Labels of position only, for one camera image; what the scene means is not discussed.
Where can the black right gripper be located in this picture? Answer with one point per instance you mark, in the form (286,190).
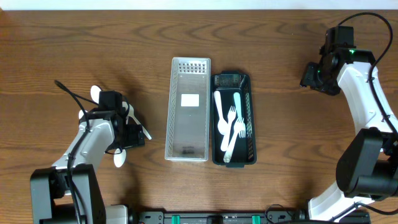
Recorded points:
(311,78)

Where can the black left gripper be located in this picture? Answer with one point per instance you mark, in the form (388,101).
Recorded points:
(134,139)

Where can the white plastic spoon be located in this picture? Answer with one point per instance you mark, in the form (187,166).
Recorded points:
(81,114)
(95,93)
(222,124)

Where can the white plastic fork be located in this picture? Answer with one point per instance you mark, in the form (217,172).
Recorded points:
(231,118)
(239,130)

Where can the dark green perforated plastic basket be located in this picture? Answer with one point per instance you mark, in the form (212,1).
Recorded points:
(227,83)

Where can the pale blue plastic fork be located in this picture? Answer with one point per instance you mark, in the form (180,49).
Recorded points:
(238,104)

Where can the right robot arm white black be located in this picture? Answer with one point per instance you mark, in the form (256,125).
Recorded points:
(367,170)

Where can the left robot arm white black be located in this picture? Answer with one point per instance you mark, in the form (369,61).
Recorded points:
(68,191)

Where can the white plastic spoon right crossing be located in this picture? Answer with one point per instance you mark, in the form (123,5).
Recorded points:
(131,114)

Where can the white plastic spoon bowl down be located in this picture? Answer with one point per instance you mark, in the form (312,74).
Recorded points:
(119,157)

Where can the clear perforated plastic basket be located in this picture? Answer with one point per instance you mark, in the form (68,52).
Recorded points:
(188,118)

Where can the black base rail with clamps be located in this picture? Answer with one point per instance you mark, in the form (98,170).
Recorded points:
(217,217)

